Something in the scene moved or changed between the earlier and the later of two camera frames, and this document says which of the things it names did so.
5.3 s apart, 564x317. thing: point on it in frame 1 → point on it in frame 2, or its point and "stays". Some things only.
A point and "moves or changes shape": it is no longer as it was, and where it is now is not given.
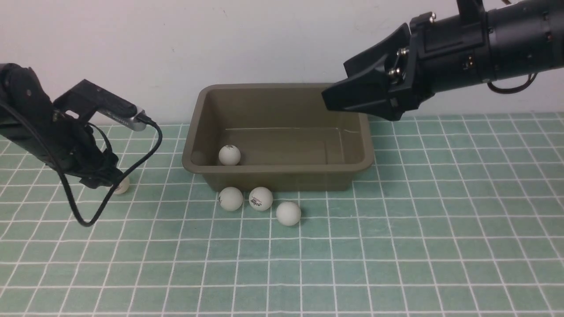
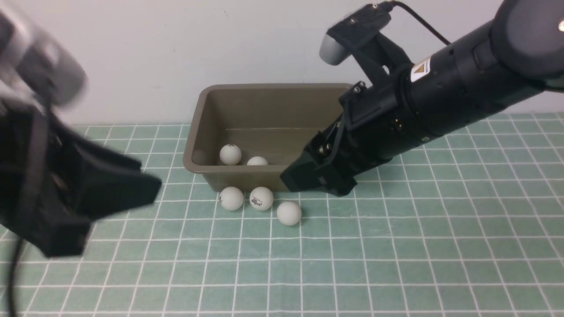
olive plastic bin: (288, 140) stays
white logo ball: (231, 198) stays
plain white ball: (288, 213) stays
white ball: (123, 186) moves or changes shape
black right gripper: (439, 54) → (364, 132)
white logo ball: (261, 198) stays
